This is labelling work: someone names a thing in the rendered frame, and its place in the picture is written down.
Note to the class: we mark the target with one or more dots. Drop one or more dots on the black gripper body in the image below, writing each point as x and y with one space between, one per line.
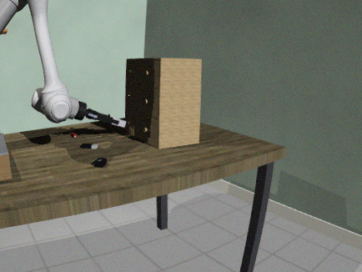
82 111

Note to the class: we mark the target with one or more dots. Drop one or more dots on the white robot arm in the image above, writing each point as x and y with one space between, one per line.
55 102

